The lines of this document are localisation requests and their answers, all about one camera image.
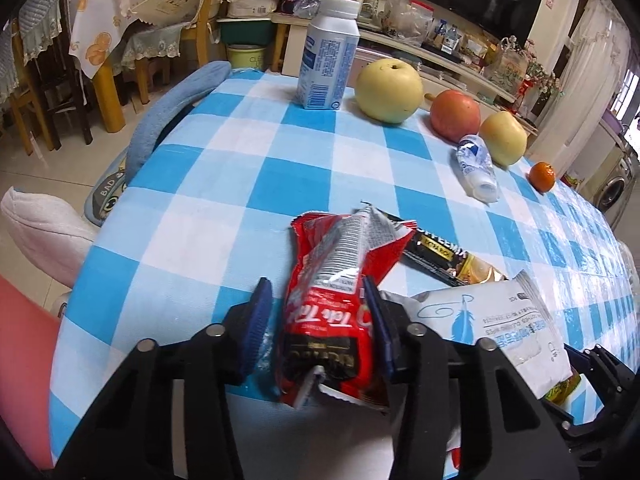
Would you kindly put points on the red snack wrapper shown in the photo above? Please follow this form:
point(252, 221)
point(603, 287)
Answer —
point(325, 320)

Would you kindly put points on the blue checked tablecloth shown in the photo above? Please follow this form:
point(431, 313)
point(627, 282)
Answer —
point(225, 210)

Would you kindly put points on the yellow snack wrapper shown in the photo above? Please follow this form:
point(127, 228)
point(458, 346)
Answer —
point(562, 387)

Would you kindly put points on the dark wooden chair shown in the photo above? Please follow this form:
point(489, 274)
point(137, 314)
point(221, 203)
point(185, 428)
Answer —
point(50, 75)

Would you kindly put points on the orange tangerine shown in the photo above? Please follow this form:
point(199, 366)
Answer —
point(542, 177)

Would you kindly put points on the cartoon floor mat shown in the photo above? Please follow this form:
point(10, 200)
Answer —
point(102, 200)

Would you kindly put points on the light wooden chair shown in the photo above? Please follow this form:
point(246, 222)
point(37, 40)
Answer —
point(202, 35)
point(22, 110)

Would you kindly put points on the white curtain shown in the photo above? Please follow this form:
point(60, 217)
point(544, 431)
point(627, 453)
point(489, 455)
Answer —
point(585, 60)

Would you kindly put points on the printed clear plastic bag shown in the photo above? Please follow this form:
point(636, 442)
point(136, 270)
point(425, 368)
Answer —
point(507, 67)

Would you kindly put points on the red apple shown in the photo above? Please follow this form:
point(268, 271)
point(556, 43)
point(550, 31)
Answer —
point(455, 117)

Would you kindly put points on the black gold coffee sachet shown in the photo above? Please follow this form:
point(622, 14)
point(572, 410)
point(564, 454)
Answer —
point(450, 260)

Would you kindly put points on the white milk bottle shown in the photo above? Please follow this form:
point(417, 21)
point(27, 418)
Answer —
point(325, 55)

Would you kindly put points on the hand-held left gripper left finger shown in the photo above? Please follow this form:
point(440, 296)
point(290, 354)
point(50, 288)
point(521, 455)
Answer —
point(255, 330)

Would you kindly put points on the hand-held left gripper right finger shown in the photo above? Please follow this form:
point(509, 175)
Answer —
point(378, 330)

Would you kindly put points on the small white plastic bottle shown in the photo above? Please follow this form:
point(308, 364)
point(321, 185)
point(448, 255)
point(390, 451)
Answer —
point(477, 170)

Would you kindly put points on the green plastic bin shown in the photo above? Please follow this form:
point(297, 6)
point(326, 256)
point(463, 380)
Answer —
point(245, 56)

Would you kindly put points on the small yellow apple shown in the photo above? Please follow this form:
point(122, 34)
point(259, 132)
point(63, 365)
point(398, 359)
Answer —
point(505, 140)

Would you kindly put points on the yellow pear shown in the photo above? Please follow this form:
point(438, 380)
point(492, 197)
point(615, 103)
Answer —
point(390, 92)

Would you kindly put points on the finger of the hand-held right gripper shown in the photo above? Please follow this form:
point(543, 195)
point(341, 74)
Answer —
point(610, 390)

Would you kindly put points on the silver washing machine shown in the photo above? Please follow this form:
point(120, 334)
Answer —
point(612, 190)

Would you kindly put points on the orange print table cloth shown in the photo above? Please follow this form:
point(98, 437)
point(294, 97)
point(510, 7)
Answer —
point(95, 35)

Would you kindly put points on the white sideboard cabinet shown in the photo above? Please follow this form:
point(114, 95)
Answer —
point(450, 72)

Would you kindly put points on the white wipes packet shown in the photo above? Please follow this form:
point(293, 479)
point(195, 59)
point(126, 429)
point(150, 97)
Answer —
point(500, 320)

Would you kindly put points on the grey cushion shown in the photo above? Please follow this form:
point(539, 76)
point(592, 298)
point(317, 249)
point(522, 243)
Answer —
point(40, 230)

